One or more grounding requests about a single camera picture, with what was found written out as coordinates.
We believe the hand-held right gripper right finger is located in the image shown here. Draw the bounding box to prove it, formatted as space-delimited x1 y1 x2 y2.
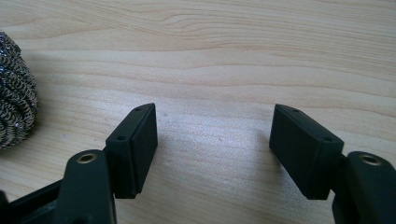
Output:
268 104 346 201

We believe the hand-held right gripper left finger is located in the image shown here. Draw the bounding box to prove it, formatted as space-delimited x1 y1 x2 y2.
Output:
104 103 159 200

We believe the steel wool scouring ball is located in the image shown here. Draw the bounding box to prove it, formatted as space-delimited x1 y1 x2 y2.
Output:
0 30 39 150

